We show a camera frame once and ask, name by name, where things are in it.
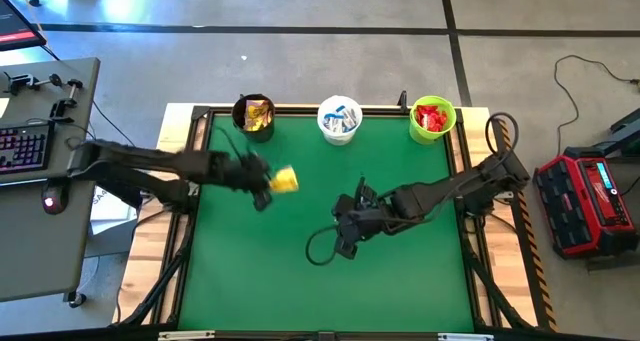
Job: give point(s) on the yellow black hazard strip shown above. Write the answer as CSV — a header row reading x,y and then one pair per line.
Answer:
x,y
543,291

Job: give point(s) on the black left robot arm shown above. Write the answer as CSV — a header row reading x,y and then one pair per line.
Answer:
x,y
150,161

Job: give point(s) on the black computer monitor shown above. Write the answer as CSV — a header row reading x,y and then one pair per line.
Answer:
x,y
15,26

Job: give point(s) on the silver metal bracket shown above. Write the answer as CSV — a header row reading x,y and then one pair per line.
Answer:
x,y
465,337
186,335

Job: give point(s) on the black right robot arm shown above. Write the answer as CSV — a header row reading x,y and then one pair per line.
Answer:
x,y
450,191

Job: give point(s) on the black computer mouse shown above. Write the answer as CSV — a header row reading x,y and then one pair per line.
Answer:
x,y
52,201

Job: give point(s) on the red black power station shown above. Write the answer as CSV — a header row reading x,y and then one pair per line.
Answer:
x,y
585,206

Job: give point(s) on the dark grey computer desk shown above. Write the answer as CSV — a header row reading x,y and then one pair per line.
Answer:
x,y
82,131

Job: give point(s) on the green plastic bucket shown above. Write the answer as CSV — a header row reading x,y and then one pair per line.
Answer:
x,y
420,136

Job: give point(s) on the white plastic bucket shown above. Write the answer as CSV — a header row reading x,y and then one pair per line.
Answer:
x,y
340,137

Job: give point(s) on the red Skittles candy packet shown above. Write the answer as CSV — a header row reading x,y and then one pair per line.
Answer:
x,y
424,115
439,121

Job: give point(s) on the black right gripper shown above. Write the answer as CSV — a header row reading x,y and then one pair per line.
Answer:
x,y
367,216

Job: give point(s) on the black equipment case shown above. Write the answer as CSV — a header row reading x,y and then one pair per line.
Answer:
x,y
625,131

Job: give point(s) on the black camera post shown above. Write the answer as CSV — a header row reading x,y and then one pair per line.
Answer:
x,y
402,99

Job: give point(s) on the black plastic bucket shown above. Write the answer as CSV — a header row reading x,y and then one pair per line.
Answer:
x,y
239,126

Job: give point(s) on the black keyboard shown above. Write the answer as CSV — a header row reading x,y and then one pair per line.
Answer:
x,y
25,146

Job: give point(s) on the grey side table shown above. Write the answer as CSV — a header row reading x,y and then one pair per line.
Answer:
x,y
65,271

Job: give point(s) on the black desk clamp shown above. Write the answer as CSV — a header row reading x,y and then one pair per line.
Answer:
x,y
67,101
20,82

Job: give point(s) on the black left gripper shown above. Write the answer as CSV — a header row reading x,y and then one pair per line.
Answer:
x,y
247,173

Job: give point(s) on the yellow Sour Patch candy packet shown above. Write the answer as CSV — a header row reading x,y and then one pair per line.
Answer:
x,y
284,180
252,116
266,117

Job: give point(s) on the white blue candy bar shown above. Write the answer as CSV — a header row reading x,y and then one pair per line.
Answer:
x,y
342,121
352,117
330,123

